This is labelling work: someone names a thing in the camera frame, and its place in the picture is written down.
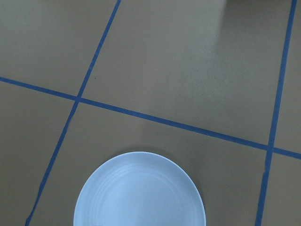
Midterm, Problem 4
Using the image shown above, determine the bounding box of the light blue plate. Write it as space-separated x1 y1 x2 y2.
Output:
73 152 206 226

